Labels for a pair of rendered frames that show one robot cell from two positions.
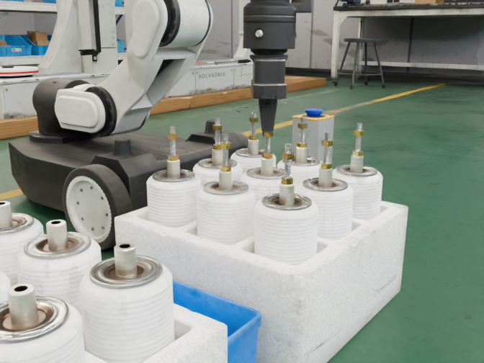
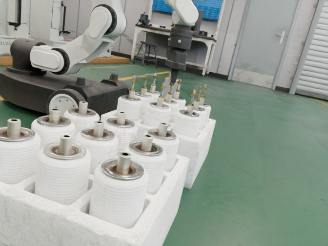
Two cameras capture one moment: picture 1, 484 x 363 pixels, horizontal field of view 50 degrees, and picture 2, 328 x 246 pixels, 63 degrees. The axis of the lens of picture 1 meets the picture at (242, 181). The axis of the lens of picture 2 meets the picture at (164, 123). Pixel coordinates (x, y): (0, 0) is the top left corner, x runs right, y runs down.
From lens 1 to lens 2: 0.38 m
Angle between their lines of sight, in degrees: 21
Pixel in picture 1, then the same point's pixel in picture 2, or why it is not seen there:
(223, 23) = (72, 20)
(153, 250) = not seen: hidden behind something
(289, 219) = (194, 120)
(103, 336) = not seen: hidden behind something
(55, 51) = not seen: outside the picture
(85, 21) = (11, 6)
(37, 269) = (120, 132)
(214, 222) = (156, 120)
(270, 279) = (186, 143)
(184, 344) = (181, 164)
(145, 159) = (92, 89)
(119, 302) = (168, 145)
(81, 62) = (6, 29)
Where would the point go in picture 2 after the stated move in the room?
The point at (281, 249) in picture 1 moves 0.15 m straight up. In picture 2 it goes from (188, 132) to (197, 91)
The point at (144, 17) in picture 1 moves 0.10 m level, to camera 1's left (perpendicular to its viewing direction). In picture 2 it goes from (98, 19) to (77, 14)
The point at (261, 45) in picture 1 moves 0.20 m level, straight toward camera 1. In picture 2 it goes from (179, 46) to (201, 50)
